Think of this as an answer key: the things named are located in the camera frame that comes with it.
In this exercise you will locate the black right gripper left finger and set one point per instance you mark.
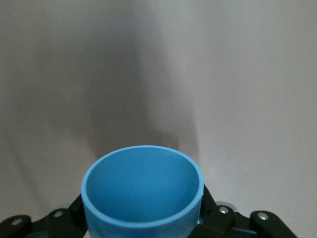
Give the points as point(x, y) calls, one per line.
point(62, 223)

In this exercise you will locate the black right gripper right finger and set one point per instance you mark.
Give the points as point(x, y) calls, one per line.
point(218, 223)

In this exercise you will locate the light blue plastic cup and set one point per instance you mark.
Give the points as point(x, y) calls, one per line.
point(143, 188)

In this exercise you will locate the brown table cover sheet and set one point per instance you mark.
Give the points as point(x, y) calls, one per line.
point(158, 62)

